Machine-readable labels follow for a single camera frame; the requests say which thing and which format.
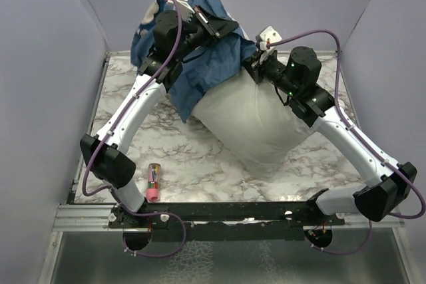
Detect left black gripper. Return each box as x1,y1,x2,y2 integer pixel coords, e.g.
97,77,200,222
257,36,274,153
174,6,240,61

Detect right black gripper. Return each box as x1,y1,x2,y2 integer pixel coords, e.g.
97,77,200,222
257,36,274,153
238,48,298,98

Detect blue patterned pillowcase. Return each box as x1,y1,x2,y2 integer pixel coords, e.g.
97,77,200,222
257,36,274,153
130,0,256,122

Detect white pillow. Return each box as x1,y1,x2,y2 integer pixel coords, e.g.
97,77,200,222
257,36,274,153
192,69,313,175

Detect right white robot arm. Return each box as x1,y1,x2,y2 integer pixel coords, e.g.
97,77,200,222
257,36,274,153
243,47,417,225

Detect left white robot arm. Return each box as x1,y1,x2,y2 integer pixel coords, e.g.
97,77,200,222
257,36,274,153
80,7,239,227

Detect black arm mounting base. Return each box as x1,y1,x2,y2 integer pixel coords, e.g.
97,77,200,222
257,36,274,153
108,200,344,242

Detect pink capped small bottle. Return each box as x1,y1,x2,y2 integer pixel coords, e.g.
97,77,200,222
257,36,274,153
146,163,161,202

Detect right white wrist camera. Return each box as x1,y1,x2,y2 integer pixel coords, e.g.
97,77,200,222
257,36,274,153
256,25,282,51

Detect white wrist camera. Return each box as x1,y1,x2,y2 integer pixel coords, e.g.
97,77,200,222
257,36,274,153
256,25,282,51
176,0,195,23

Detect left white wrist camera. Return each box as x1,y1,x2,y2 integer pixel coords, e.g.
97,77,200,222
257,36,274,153
176,0,195,23

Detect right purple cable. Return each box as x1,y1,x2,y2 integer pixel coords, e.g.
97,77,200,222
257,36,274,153
266,29,426,254

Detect aluminium frame rail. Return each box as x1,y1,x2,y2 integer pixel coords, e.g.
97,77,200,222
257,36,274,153
53,204,405,231

